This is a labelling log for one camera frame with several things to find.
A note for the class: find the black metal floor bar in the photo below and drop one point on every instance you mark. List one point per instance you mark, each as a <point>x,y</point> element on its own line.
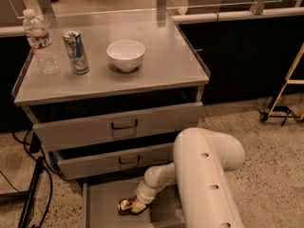
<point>24,219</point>

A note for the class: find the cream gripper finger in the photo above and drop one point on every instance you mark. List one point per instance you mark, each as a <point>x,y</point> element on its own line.
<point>137,208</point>

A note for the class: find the clear plastic water bottle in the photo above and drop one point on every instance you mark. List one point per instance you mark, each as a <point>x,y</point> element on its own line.
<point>40,42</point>

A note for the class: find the steel drawer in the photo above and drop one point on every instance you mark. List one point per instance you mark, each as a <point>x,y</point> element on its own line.
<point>84,156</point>
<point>102,193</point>
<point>109,119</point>

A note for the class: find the white ceramic bowl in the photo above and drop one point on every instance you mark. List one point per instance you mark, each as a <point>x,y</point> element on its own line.
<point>126,55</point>

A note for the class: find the yellow wheeled cart frame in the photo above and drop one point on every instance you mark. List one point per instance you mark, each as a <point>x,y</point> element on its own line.
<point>283,112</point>

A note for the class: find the silver blue energy drink can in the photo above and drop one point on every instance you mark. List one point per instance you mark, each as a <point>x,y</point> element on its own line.
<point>75,51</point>

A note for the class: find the middle steel drawer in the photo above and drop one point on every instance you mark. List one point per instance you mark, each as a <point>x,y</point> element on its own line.
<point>84,156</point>

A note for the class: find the white horizontal rail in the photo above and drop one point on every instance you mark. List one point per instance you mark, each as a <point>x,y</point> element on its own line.
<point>235,15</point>

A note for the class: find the orange soda can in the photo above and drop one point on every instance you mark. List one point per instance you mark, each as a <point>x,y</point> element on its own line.
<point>126,206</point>

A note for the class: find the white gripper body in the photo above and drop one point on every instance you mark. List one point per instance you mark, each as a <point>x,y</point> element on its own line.
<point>144,196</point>

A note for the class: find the top steel drawer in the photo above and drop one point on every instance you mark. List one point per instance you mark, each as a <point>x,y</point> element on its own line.
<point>109,119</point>

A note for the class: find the steel drawer cabinet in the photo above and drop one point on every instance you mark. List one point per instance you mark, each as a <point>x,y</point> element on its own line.
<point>168,61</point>

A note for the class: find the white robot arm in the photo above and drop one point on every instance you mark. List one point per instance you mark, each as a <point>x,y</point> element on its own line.
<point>201,159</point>

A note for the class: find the bottom steel drawer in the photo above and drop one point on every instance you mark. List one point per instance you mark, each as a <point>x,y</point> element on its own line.
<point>102,193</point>

